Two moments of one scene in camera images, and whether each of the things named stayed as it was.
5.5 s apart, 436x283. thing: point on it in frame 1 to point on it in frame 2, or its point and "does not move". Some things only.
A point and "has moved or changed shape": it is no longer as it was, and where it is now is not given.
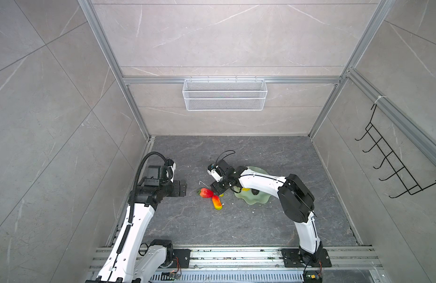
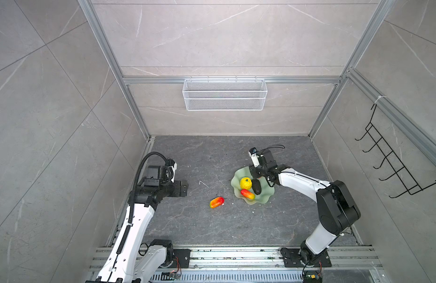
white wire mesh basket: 224,95 does not move
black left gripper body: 171,189 does not move
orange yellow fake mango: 217,202 has moved or changed shape
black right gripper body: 220,187 to 258,171
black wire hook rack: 409,184 does not move
